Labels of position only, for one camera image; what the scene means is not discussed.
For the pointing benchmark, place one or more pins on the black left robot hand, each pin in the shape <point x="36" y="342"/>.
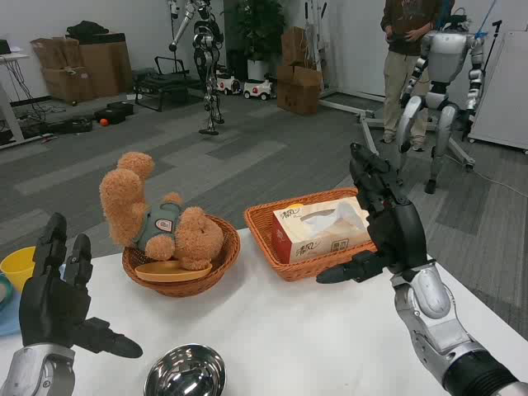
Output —
<point x="49" y="305"/>

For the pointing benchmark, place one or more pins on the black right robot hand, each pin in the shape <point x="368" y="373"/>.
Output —
<point x="400" y="235"/>

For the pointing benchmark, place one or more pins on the stainless steel bowl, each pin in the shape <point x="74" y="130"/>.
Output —
<point x="185" y="375"/>

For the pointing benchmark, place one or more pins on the blue plate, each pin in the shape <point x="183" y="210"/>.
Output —
<point x="9" y="317"/>

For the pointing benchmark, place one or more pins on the yellow plastic cup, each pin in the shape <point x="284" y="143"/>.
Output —
<point x="18" y="262"/>

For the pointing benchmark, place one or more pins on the tissue box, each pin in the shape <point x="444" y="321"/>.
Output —
<point x="305" y="243"/>

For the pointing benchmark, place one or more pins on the wooden plate in basket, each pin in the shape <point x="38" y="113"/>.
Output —
<point x="165" y="272"/>

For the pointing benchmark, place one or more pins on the brown teddy bear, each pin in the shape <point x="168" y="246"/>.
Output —
<point x="123" y="198"/>

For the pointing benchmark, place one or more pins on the round wicker basket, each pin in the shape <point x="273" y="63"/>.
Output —
<point x="181" y="286"/>

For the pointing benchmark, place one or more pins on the rectangular wicker basket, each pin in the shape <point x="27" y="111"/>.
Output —
<point x="260" y="231"/>

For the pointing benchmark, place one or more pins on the person in brown hoodie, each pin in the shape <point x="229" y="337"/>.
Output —
<point x="402" y="70"/>

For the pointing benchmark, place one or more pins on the white cabinet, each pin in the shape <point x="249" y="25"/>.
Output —
<point x="503" y="90"/>

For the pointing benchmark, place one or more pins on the long black floor case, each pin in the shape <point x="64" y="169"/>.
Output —
<point x="68" y="125"/>

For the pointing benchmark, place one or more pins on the small cardboard box stack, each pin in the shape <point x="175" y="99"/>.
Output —
<point x="297" y="86"/>

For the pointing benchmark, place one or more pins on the silver humanoid robot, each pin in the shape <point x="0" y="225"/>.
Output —
<point x="447" y="57"/>

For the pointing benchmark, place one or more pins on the white desk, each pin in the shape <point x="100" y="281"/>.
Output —
<point x="8" y="107"/>

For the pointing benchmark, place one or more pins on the black equipment case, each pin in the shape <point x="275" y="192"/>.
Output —
<point x="115" y="112"/>

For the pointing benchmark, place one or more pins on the white toy car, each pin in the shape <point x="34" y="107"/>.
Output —
<point x="227" y="84"/>
<point x="257" y="88"/>

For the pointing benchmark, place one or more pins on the large cardboard box stack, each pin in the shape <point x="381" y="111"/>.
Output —
<point x="95" y="66"/>

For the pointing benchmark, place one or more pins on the potted green plant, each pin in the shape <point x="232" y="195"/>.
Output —
<point x="260" y="29"/>

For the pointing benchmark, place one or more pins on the black humanoid robot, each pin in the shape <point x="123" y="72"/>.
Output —
<point x="206" y="53"/>

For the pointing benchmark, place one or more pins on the black clothing pile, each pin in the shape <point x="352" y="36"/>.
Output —
<point x="86" y="28"/>

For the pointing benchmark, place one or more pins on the black bench frame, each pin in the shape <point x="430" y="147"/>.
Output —
<point x="165" y="82"/>

